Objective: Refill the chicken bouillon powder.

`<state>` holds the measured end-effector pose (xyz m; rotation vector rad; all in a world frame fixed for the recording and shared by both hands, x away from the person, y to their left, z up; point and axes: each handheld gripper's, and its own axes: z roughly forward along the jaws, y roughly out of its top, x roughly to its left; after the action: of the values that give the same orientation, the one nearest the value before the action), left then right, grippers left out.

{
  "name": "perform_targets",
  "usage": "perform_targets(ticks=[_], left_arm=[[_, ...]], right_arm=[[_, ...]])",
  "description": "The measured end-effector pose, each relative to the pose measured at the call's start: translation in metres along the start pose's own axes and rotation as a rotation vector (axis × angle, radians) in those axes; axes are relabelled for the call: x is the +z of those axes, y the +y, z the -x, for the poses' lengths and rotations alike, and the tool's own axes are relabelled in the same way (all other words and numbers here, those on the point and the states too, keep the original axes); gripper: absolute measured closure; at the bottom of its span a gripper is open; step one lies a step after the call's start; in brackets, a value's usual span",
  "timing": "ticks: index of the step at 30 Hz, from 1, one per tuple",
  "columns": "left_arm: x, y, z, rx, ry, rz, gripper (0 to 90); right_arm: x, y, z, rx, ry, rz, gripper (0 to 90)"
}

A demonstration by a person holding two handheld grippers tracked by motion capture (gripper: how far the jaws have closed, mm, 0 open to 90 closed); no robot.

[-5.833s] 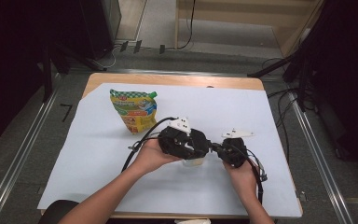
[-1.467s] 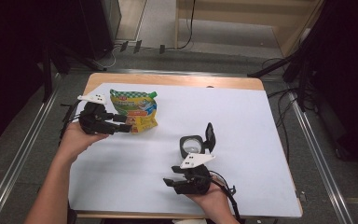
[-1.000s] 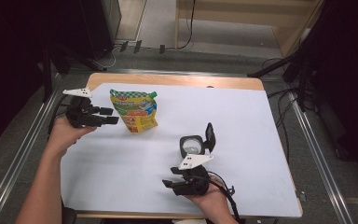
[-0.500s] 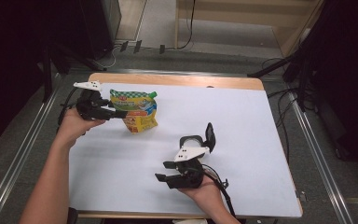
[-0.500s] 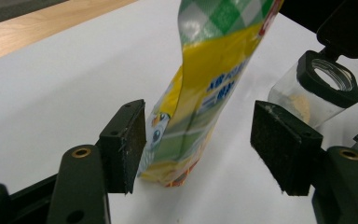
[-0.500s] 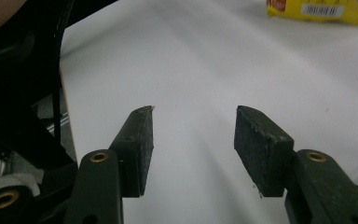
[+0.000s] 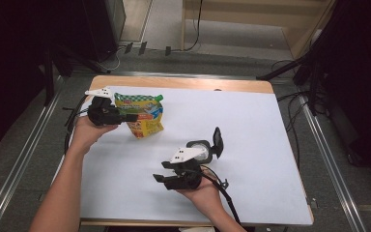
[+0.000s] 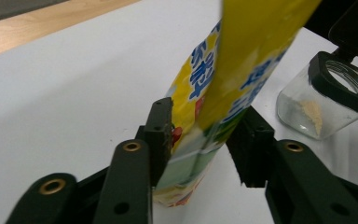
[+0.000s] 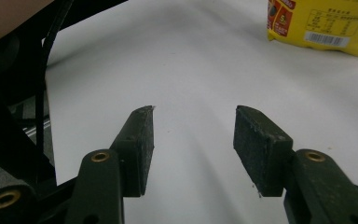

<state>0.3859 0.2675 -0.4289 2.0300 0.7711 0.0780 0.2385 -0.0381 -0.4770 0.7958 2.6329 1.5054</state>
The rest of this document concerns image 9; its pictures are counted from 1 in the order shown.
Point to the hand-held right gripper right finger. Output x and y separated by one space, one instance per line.
261 149

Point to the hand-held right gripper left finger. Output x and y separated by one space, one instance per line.
136 149

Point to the yellow green refill pouch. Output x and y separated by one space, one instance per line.
323 21

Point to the white table sheet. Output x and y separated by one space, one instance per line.
199 77

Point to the long metal floor rail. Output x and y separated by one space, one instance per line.
35 129

